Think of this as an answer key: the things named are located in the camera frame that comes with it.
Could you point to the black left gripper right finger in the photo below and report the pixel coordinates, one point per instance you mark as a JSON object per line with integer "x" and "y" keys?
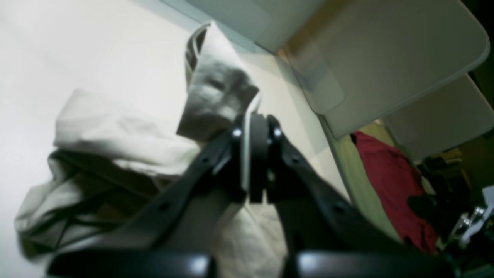
{"x": 314, "y": 216}

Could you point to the grey t-shirt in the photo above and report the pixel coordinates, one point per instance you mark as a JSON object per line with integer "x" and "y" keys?
{"x": 110, "y": 160}

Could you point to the red cloth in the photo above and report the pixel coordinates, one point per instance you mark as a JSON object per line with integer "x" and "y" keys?
{"x": 395, "y": 180}

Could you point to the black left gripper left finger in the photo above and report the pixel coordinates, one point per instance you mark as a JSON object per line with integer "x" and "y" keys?
{"x": 187, "y": 215}

